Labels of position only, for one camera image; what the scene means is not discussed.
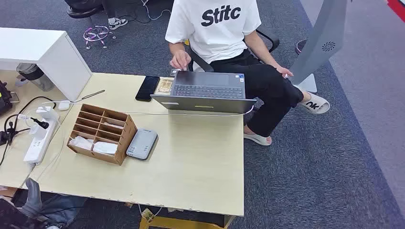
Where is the person's left hand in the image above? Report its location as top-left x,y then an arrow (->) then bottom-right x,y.
276,64 -> 294,79

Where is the person's right hand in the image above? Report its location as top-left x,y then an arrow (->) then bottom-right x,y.
170,50 -> 192,71

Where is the beige patterned card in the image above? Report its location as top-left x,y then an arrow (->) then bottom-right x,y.
157,79 -> 174,94

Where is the person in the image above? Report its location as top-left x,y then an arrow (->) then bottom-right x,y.
101,0 -> 129,31
165,0 -> 330,146

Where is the grey card reader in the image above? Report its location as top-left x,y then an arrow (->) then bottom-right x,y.
125,128 -> 159,161

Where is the white card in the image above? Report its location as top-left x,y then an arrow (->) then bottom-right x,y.
103,121 -> 125,130

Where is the wooden card organizer box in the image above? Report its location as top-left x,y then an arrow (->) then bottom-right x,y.
66,104 -> 139,166

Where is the dark round base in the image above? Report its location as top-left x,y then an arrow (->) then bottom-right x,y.
295,39 -> 308,55

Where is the grey laptop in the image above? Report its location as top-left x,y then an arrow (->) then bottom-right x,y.
149,71 -> 257,115

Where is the black smartphone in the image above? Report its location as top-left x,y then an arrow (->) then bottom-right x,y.
135,75 -> 161,103

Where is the white slide sandal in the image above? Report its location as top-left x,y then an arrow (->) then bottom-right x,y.
298,92 -> 330,115
244,133 -> 273,146

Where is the grey kiosk stand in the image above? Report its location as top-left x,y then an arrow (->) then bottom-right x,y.
289,0 -> 349,94

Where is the grey metal pen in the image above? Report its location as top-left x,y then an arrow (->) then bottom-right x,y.
73,90 -> 106,104

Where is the black swivel chair chrome base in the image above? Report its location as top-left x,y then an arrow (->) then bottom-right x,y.
64,0 -> 117,50

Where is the red mat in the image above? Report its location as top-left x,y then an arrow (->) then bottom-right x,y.
386,0 -> 405,23

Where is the white cabinet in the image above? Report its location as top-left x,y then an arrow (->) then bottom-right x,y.
0,27 -> 93,103

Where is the white charger block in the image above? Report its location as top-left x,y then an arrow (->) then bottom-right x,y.
35,106 -> 60,122

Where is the clear plastic bottle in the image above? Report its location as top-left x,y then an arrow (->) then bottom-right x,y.
15,63 -> 55,92

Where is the black plug connector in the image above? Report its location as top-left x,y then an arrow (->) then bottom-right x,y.
30,117 -> 50,130

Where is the small hanging tag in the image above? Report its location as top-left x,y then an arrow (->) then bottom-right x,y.
141,208 -> 156,223

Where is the white plug adapter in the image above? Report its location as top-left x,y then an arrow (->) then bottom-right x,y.
29,125 -> 48,140

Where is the white power strip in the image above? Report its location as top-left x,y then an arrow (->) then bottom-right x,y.
23,118 -> 58,165

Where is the black device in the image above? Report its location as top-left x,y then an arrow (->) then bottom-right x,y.
0,80 -> 20,117

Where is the black case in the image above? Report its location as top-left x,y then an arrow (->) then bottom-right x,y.
0,196 -> 31,229

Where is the white floor cable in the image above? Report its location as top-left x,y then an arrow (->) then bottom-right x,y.
140,0 -> 172,21

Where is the black power cable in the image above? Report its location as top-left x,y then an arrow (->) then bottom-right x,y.
0,96 -> 57,168

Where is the black adapter with cables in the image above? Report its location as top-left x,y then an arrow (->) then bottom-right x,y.
0,114 -> 32,146

